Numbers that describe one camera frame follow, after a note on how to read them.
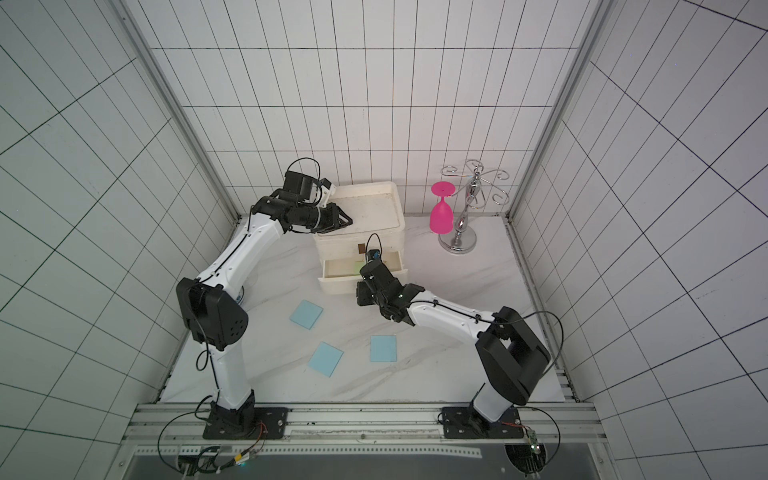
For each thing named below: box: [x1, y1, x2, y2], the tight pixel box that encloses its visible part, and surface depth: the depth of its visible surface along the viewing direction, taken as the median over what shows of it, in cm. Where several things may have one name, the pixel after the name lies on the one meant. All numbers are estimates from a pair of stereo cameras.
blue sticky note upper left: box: [289, 299, 324, 330], surface depth 94 cm
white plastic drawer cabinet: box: [313, 181, 408, 289], surface depth 87 cm
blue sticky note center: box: [370, 335, 397, 362], surface depth 87 cm
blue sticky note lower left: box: [308, 341, 344, 378], surface depth 85 cm
